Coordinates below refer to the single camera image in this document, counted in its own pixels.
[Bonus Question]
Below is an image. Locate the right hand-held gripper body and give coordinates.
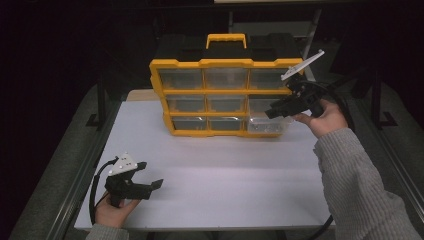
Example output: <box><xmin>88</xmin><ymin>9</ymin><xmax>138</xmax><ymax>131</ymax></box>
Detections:
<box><xmin>280</xmin><ymin>49</ymin><xmax>327</xmax><ymax>118</ymax></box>

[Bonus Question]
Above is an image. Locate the set of closed clear drawers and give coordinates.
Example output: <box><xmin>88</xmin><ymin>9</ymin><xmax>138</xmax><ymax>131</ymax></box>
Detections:
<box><xmin>158</xmin><ymin>68</ymin><xmax>292</xmax><ymax>132</ymax></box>

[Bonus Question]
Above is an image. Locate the person's left hand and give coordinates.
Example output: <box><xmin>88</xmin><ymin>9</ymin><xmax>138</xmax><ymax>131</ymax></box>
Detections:
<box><xmin>94</xmin><ymin>192</ymin><xmax>141</xmax><ymax>230</ymax></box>

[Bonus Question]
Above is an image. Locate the clear plastic drawer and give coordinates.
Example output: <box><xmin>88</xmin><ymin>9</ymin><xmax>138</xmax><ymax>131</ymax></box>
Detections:
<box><xmin>246</xmin><ymin>95</ymin><xmax>295</xmax><ymax>136</ymax></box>

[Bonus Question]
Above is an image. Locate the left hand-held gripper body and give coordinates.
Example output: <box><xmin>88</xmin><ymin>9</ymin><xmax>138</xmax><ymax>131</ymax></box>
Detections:
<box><xmin>104</xmin><ymin>152</ymin><xmax>152</xmax><ymax>209</ymax></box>

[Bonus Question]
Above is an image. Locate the person's right hand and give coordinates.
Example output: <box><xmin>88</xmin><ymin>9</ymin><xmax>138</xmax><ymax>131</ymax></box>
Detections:
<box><xmin>291</xmin><ymin>98</ymin><xmax>350</xmax><ymax>139</ymax></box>

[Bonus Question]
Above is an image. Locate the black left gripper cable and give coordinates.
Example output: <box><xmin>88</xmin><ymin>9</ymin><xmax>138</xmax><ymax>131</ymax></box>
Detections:
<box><xmin>88</xmin><ymin>156</ymin><xmax>120</xmax><ymax>225</ymax></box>

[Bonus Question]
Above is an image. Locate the dark metal stand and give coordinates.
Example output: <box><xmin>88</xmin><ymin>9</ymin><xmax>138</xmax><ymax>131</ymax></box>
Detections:
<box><xmin>85</xmin><ymin>82</ymin><xmax>108</xmax><ymax>132</ymax></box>
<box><xmin>370</xmin><ymin>69</ymin><xmax>400</xmax><ymax>131</ymax></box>

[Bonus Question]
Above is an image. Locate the metal table rail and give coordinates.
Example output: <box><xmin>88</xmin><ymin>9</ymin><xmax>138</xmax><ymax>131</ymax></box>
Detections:
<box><xmin>46</xmin><ymin>99</ymin><xmax>122</xmax><ymax>240</ymax></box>
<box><xmin>374</xmin><ymin>131</ymin><xmax>424</xmax><ymax>216</ymax></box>

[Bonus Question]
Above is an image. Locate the white metal frame post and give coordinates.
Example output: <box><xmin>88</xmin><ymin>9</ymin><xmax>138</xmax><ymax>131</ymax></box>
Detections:
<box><xmin>300</xmin><ymin>8</ymin><xmax>323</xmax><ymax>62</ymax></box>

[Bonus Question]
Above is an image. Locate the yellow and black organizer box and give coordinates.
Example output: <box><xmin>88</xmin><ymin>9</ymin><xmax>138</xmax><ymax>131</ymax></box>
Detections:
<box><xmin>148</xmin><ymin>32</ymin><xmax>305</xmax><ymax>138</ymax></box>

